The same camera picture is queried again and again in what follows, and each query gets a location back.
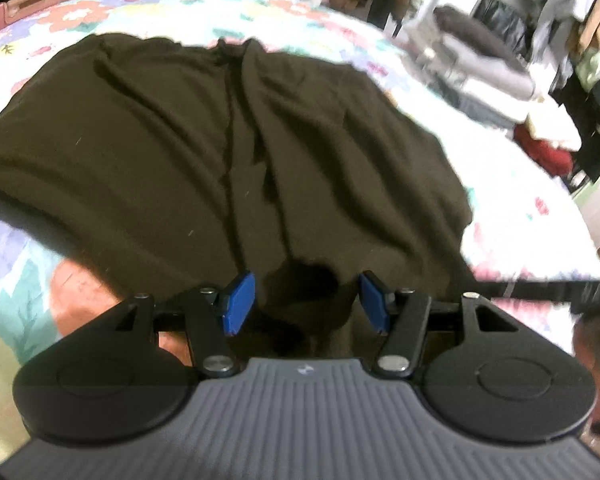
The dark brown sweater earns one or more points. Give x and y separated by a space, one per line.
180 160

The grey hanging clothes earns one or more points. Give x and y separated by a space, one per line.
555 0

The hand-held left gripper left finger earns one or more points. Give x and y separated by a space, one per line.
240 302

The red cloth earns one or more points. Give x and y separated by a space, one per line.
545 155

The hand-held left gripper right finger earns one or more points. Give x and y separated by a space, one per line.
375 302

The floral quilt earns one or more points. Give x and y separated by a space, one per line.
305 20

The brown folded garment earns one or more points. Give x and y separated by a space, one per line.
470 30

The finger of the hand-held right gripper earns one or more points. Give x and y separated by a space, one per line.
530 291

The cream crumpled cloth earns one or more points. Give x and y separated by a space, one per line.
555 130

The white folded garment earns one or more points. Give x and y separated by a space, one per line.
500 105

